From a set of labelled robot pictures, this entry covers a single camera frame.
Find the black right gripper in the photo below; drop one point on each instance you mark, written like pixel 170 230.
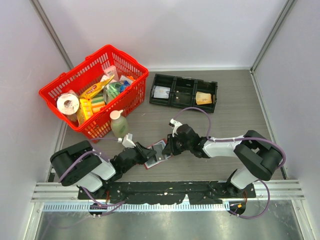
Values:
pixel 170 148

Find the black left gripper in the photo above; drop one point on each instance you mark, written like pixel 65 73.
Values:
pixel 145 153

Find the red leather card holder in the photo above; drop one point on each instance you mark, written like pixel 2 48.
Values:
pixel 151 163

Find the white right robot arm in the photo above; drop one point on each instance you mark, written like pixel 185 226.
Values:
pixel 259 156

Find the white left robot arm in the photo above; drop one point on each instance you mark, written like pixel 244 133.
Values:
pixel 83 165

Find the dark card in tray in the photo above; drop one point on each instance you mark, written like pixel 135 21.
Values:
pixel 181 96

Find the white cards in tray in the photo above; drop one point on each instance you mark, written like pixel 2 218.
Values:
pixel 161 92

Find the green soap pump bottle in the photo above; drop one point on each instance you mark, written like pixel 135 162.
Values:
pixel 119 124

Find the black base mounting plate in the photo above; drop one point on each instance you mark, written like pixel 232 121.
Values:
pixel 170 192

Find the black three-compartment tray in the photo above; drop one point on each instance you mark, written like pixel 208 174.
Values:
pixel 184 84

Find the yellow green sponge pack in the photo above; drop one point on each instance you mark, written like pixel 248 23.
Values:
pixel 97 103

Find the green packaged item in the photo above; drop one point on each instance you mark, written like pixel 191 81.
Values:
pixel 112 90

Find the yellow box in basket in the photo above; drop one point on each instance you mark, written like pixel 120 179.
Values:
pixel 84 111

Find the yellow snack bag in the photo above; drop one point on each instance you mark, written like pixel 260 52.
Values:
pixel 96 88

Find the pink white box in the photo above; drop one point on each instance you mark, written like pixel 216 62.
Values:
pixel 111 71

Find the toilet paper roll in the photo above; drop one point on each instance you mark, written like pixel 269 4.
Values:
pixel 68 104

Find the red plastic shopping basket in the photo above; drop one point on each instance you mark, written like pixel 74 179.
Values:
pixel 90 72

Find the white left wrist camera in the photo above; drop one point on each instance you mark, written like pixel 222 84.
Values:
pixel 127 141

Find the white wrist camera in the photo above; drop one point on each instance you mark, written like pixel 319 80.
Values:
pixel 174 124
pixel 127 141

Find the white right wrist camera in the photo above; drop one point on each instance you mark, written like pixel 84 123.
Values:
pixel 174 124

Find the slotted cable duct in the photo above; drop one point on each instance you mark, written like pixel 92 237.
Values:
pixel 88 206

